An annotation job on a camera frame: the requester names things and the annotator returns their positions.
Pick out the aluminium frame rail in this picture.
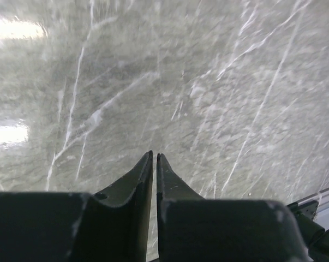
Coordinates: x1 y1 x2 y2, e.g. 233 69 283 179
297 184 329 231

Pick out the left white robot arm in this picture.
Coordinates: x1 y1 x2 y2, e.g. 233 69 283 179
0 152 329 261

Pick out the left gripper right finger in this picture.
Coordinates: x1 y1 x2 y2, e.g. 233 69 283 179
157 154 308 261

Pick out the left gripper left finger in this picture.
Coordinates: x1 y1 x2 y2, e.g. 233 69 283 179
0 152 153 261

